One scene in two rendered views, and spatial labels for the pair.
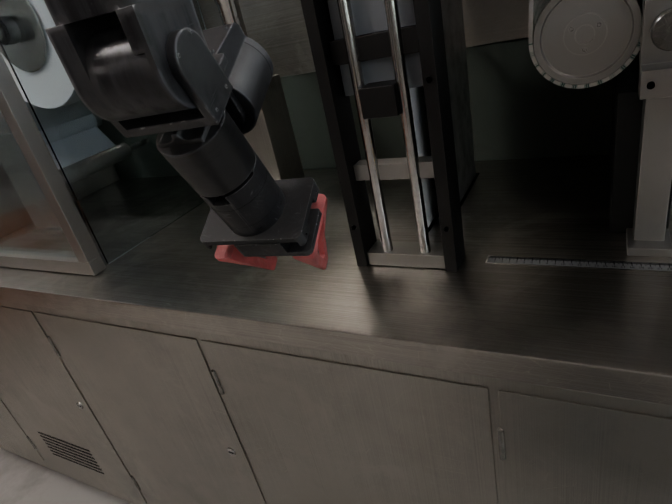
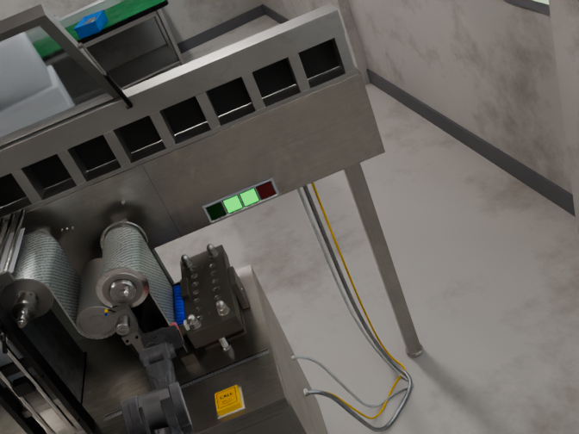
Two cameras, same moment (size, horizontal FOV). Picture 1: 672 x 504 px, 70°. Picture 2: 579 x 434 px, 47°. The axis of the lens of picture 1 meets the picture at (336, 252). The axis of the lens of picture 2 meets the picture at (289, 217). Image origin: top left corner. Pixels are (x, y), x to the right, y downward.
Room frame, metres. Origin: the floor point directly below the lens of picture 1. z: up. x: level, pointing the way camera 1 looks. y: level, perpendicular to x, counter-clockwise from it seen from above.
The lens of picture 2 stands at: (-1.08, -0.08, 2.27)
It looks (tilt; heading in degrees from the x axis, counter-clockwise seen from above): 32 degrees down; 329
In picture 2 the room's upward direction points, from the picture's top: 23 degrees counter-clockwise
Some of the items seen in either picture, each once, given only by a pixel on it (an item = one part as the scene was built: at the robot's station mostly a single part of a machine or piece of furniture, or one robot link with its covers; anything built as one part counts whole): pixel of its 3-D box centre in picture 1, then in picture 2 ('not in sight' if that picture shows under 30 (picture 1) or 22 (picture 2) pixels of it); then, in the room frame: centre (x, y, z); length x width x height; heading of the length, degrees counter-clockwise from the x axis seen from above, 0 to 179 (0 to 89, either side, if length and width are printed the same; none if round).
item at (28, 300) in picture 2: not in sight; (25, 306); (0.67, -0.24, 1.33); 0.06 x 0.06 x 0.06; 58
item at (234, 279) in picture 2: not in sight; (239, 287); (0.56, -0.79, 0.96); 0.10 x 0.03 x 0.11; 148
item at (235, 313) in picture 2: not in sight; (209, 293); (0.60, -0.70, 1.00); 0.40 x 0.16 x 0.06; 148
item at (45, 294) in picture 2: not in sight; (33, 273); (0.80, -0.32, 1.33); 0.25 x 0.14 x 0.14; 148
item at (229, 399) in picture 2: not in sight; (227, 399); (0.27, -0.47, 0.91); 0.07 x 0.07 x 0.02; 58
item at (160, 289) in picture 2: not in sight; (161, 289); (0.63, -0.58, 1.11); 0.23 x 0.01 x 0.18; 148
